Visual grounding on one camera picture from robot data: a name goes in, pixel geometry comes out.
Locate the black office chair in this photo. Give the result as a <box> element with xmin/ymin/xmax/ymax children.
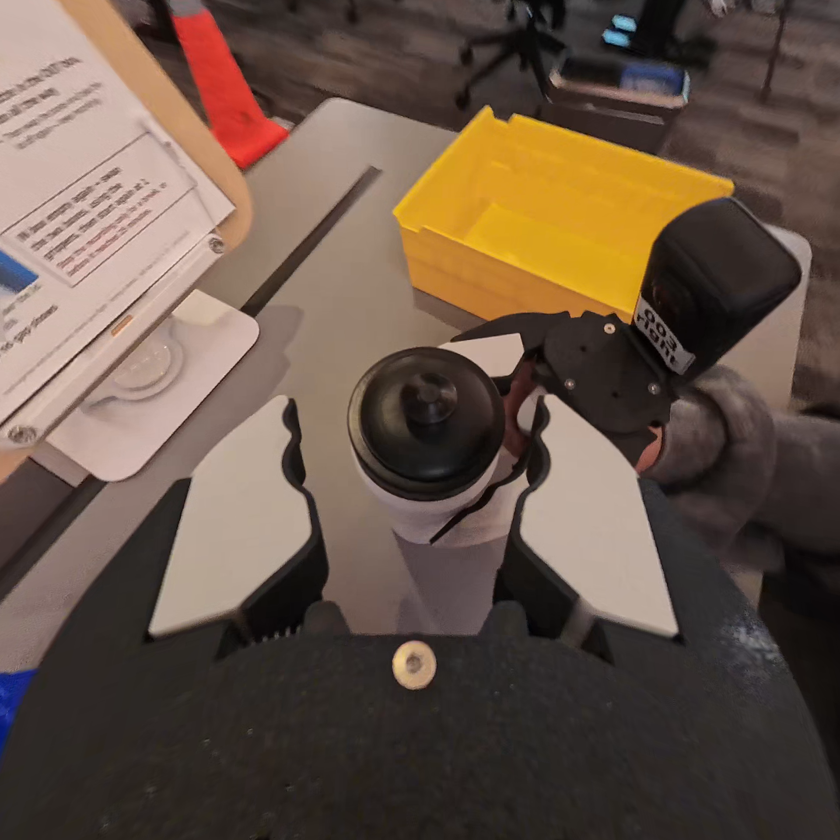
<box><xmin>455</xmin><ymin>0</ymin><xmax>568</xmax><ymax>111</ymax></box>

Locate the grey floor tray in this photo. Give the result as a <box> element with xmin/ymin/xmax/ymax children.
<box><xmin>546</xmin><ymin>56</ymin><xmax>691</xmax><ymax>155</ymax></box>

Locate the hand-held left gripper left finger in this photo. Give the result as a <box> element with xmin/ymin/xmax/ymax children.
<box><xmin>147</xmin><ymin>395</ymin><xmax>329</xmax><ymax>643</ymax></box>

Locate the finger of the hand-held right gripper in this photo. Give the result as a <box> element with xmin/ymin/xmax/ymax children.
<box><xmin>436</xmin><ymin>332</ymin><xmax>526</xmax><ymax>382</ymax></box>
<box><xmin>430</xmin><ymin>459</ymin><xmax>526</xmax><ymax>549</ymax></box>

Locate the person's right hand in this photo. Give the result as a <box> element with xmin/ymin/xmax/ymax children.
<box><xmin>502</xmin><ymin>361</ymin><xmax>536</xmax><ymax>455</ymax></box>

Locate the wooden clipboard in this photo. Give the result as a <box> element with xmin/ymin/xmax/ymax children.
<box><xmin>0</xmin><ymin>0</ymin><xmax>253</xmax><ymax>487</ymax></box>

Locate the black bottle lid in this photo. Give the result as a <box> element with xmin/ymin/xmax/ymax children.
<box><xmin>348</xmin><ymin>348</ymin><xmax>508</xmax><ymax>503</ymax></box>

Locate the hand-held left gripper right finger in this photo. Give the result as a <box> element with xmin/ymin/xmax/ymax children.
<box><xmin>493</xmin><ymin>395</ymin><xmax>681</xmax><ymax>647</ymax></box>

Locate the instruction sheet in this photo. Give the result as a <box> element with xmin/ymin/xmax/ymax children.
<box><xmin>0</xmin><ymin>0</ymin><xmax>237</xmax><ymax>421</ymax></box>

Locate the yellow plastic bin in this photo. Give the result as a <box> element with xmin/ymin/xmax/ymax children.
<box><xmin>392</xmin><ymin>105</ymin><xmax>736</xmax><ymax>322</ymax></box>

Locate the white plastic bottle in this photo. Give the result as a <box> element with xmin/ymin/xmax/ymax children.
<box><xmin>353</xmin><ymin>453</ymin><xmax>519</xmax><ymax>549</ymax></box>

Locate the orange traffic cone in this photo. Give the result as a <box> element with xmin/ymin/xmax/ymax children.
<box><xmin>167</xmin><ymin>0</ymin><xmax>290</xmax><ymax>170</ymax></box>

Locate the blue plastic bin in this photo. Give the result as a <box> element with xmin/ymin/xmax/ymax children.
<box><xmin>0</xmin><ymin>668</ymin><xmax>37</xmax><ymax>762</ymax></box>

